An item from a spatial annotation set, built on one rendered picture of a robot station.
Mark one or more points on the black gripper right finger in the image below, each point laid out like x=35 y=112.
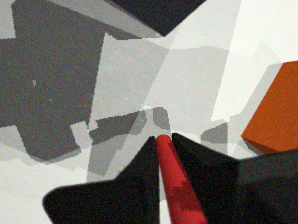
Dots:
x=221 y=182

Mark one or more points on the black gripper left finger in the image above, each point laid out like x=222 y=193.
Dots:
x=134 y=195

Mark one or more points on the red peg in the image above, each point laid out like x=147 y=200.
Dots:
x=183 y=205

